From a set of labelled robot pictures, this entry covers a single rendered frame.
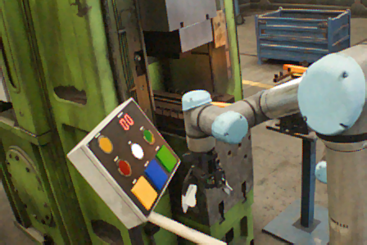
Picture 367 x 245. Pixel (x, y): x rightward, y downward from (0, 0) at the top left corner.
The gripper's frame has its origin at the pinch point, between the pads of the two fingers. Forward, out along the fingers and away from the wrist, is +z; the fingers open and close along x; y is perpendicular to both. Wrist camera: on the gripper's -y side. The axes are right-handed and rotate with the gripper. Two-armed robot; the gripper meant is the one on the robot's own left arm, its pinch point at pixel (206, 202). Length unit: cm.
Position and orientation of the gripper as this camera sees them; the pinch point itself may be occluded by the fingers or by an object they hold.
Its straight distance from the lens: 119.5
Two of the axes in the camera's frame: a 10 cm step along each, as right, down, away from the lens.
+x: 8.9, -2.7, 3.7
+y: 4.4, 2.7, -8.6
